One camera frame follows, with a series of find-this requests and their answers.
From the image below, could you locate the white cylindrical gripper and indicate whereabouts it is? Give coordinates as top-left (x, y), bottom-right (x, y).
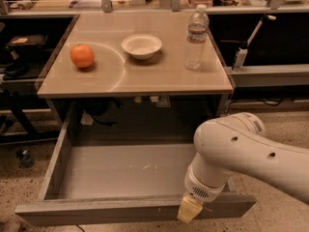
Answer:
top-left (177, 153), bottom-right (234, 223)

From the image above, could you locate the grey top drawer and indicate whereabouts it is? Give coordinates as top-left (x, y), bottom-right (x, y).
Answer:
top-left (14, 102), bottom-right (258, 228)

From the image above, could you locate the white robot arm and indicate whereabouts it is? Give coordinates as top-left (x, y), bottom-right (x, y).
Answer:
top-left (178, 112), bottom-right (309, 223)

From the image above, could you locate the grey drawer cabinet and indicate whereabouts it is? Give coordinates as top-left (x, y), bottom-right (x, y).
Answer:
top-left (38, 11), bottom-right (233, 126)

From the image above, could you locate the white bowl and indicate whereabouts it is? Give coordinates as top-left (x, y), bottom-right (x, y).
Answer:
top-left (121, 34), bottom-right (162, 60)

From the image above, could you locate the clear plastic water bottle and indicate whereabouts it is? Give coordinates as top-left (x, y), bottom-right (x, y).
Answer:
top-left (184, 4), bottom-right (210, 70)

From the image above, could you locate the orange fruit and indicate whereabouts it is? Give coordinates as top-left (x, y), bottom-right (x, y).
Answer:
top-left (70, 44), bottom-right (95, 68)

